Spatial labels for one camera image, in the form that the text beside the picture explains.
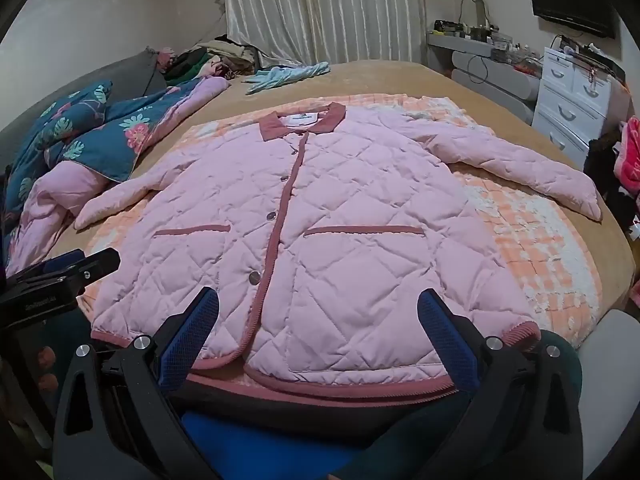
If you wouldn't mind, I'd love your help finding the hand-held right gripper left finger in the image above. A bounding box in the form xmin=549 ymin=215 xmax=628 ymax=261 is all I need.
xmin=52 ymin=287 xmax=221 ymax=480

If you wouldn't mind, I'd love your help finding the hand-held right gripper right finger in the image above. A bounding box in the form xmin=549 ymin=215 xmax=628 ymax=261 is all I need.
xmin=417 ymin=287 xmax=586 ymax=480

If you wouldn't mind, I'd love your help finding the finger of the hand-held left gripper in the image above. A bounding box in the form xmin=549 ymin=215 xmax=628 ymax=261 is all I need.
xmin=50 ymin=248 xmax=122 ymax=291
xmin=6 ymin=250 xmax=86 ymax=286

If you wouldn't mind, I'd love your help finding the pink quilted jacket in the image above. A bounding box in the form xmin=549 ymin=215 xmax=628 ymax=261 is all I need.
xmin=75 ymin=101 xmax=602 ymax=407

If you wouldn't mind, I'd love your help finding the pile of clothes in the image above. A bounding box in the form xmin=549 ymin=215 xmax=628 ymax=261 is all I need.
xmin=159 ymin=35 xmax=261 ymax=83

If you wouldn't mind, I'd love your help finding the person's left hand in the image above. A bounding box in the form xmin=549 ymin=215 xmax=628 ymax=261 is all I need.
xmin=35 ymin=342 xmax=58 ymax=386

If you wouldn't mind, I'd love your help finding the orange checked blanket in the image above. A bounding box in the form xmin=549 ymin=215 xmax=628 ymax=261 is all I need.
xmin=80 ymin=92 xmax=603 ymax=351

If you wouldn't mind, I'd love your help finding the teal floral quilt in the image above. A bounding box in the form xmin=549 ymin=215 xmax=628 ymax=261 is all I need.
xmin=0 ymin=76 xmax=232 ymax=281

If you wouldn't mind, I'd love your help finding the person's dark clothing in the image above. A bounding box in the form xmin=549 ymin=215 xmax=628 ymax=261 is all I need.
xmin=170 ymin=330 xmax=583 ymax=480

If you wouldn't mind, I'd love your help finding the white rounded furniture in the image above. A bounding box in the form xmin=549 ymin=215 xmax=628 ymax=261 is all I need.
xmin=575 ymin=308 xmax=640 ymax=476

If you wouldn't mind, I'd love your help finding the black garment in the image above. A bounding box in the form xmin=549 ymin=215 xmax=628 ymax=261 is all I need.
xmin=584 ymin=137 xmax=631 ymax=221

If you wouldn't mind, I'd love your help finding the grey rounded desk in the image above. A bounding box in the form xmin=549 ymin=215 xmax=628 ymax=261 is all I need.
xmin=427 ymin=30 xmax=543 ymax=123

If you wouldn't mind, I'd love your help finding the light blue cloth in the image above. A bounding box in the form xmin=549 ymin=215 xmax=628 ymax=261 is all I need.
xmin=244 ymin=61 xmax=332 ymax=95

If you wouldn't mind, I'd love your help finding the bright pink cloth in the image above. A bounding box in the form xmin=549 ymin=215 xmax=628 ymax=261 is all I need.
xmin=617 ymin=116 xmax=640 ymax=186

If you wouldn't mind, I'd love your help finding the white drawer cabinet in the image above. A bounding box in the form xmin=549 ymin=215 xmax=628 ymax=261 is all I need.
xmin=531 ymin=45 xmax=628 ymax=168

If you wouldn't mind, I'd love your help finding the tan bed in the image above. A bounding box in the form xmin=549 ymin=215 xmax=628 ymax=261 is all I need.
xmin=50 ymin=59 xmax=637 ymax=351

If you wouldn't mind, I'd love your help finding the assorted desk clutter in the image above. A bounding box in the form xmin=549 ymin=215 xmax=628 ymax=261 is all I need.
xmin=432 ymin=0 xmax=543 ymax=68

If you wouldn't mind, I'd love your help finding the white striped curtain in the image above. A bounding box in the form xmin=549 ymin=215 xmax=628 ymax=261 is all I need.
xmin=222 ymin=0 xmax=426 ymax=67

